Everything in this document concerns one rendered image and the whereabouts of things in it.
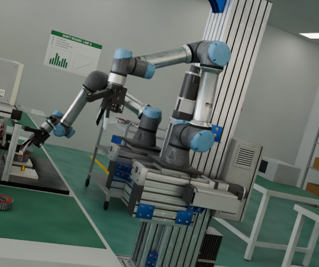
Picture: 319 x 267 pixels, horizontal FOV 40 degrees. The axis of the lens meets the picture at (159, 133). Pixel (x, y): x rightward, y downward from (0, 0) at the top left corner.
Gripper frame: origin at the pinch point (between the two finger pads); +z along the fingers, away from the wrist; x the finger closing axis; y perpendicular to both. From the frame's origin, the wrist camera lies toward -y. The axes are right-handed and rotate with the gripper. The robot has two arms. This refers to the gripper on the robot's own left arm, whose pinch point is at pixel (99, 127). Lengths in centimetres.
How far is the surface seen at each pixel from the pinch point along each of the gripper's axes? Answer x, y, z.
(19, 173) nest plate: 42, -23, 37
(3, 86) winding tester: 40, -40, -5
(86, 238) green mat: -26.5, -1.1, 40.0
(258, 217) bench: 162, 224, 71
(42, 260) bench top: -49, -21, 40
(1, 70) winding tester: 40, -43, -12
